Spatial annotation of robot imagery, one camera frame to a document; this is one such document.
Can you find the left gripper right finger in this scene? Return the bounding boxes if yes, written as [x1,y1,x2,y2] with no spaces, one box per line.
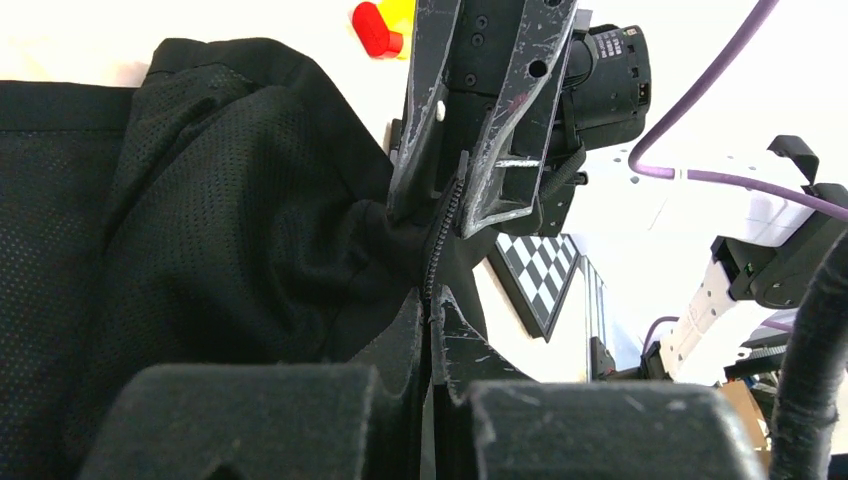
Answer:
[430,286,765,479]

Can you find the yellow red toy block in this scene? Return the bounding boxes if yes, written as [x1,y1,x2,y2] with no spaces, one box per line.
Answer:
[351,0,416,60]

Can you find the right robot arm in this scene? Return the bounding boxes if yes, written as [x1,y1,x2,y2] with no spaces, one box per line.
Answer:
[389,1,847,385]

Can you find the black white chessboard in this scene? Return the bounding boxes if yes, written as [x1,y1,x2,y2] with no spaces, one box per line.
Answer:
[487,234,580,341]

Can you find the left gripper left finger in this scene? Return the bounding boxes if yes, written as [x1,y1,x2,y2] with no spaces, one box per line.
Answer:
[80,301,422,479]

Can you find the black jacket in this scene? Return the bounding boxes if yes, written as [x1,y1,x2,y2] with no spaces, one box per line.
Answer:
[1,39,495,479]

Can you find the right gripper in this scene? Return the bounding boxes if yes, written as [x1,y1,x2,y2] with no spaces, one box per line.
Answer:
[387,0,651,238]

